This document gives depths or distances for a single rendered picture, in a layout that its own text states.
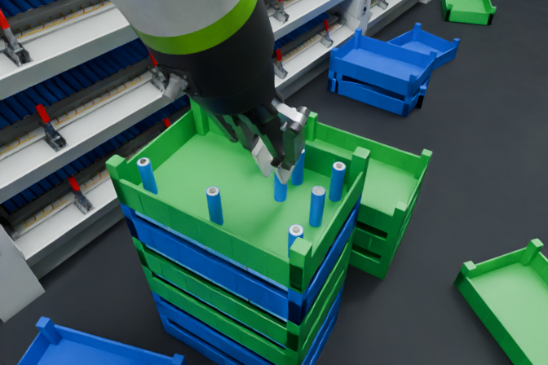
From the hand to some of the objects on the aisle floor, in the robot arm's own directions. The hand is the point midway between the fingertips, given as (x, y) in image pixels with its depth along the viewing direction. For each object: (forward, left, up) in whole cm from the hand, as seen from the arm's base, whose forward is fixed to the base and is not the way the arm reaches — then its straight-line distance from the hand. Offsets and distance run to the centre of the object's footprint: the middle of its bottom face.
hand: (273, 160), depth 53 cm
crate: (+12, +35, -50) cm, 62 cm away
